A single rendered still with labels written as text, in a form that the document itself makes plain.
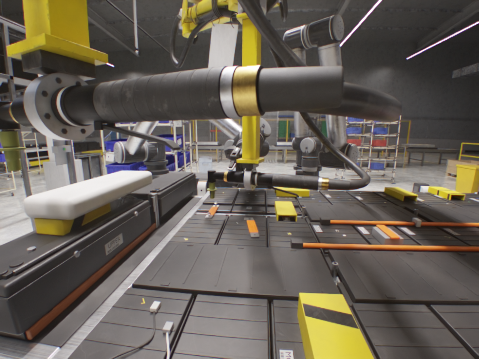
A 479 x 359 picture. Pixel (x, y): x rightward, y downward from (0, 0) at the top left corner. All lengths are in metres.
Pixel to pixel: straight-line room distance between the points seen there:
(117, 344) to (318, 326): 0.29
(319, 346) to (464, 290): 0.37
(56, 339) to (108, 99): 0.38
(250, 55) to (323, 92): 0.65
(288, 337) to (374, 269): 0.28
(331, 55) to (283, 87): 1.48
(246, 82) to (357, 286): 0.45
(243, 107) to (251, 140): 0.59
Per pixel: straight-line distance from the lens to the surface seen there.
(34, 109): 0.35
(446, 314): 0.56
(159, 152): 2.38
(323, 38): 1.66
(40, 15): 0.38
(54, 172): 4.50
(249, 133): 0.78
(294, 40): 1.75
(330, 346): 0.35
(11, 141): 0.51
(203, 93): 0.20
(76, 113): 0.32
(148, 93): 0.24
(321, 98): 0.19
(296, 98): 0.19
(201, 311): 0.45
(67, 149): 3.43
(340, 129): 1.75
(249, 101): 0.19
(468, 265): 0.75
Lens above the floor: 1.30
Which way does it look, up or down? 11 degrees down
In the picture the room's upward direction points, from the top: straight up
